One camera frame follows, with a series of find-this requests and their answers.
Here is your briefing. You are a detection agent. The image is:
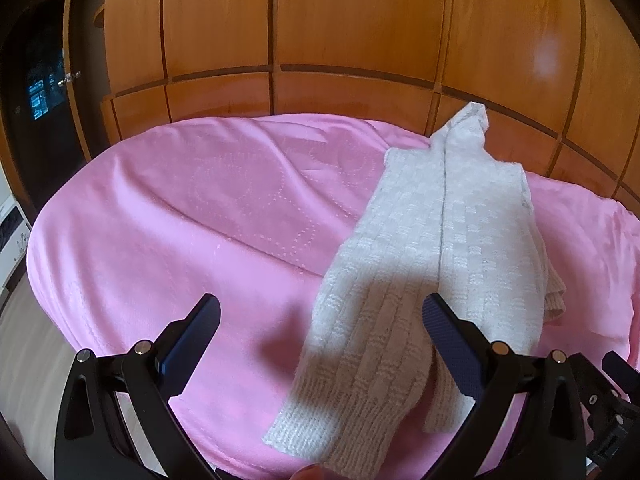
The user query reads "white knitted sweater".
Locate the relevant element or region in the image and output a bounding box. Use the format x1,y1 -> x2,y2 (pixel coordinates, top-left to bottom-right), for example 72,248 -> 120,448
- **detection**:
264,102 -> 565,479

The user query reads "pink bed blanket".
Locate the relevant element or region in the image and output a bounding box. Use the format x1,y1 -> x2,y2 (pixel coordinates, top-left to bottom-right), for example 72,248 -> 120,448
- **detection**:
27,114 -> 639,479

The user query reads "white appliance at left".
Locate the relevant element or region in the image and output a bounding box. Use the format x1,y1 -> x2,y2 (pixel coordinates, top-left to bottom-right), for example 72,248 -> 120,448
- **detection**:
0,169 -> 32,298

